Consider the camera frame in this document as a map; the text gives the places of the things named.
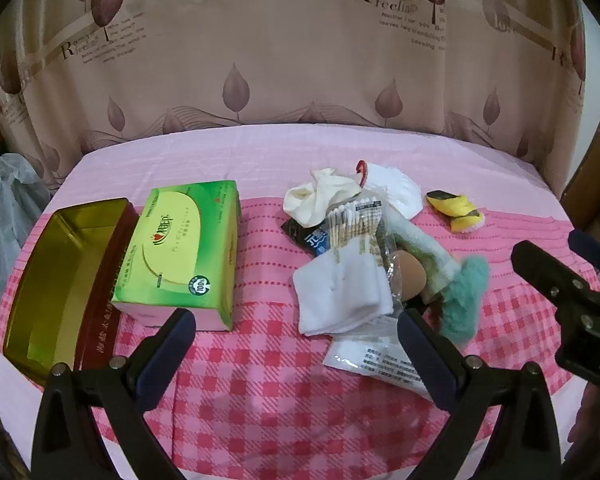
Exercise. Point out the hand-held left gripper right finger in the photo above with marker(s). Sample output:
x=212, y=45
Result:
x=416, y=339

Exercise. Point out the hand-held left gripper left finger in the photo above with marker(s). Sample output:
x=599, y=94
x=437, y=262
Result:
x=182, y=331

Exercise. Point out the white plastic packet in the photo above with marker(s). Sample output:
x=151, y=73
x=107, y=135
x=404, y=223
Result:
x=370, y=360

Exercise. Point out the green fluffy cloth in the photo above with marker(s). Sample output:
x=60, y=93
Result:
x=462, y=300

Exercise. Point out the blue and black snack packet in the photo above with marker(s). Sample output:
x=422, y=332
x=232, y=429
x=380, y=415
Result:
x=317, y=241

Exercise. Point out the gold tin box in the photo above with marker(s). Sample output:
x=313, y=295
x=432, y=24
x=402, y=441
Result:
x=55, y=270

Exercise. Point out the white sock with red hook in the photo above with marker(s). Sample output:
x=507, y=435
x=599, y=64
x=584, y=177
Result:
x=397, y=185

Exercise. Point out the cream cloth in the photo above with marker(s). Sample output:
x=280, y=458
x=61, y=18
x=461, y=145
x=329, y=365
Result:
x=312, y=200

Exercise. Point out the brown makeup sponge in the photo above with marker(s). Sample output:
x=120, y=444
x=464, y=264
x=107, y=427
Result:
x=412, y=275

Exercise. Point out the brown wooden furniture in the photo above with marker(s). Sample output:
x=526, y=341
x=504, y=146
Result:
x=595, y=175

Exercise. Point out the green tissue box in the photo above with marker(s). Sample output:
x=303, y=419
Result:
x=175, y=250

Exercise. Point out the white folded cloth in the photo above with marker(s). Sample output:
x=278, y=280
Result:
x=340, y=285

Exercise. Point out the green and white rolled towel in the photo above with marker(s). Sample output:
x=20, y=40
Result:
x=420, y=245

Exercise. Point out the pink checked cloth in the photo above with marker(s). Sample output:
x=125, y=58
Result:
x=260, y=385

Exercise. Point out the yellow and black sock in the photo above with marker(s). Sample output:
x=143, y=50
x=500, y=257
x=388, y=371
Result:
x=455, y=205

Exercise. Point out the cotton swab pack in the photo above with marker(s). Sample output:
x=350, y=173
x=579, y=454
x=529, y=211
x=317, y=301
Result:
x=352, y=225

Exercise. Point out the light pink sheet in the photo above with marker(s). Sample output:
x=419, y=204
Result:
x=220, y=155

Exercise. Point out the grey plastic bag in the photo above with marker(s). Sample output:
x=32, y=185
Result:
x=5, y=200

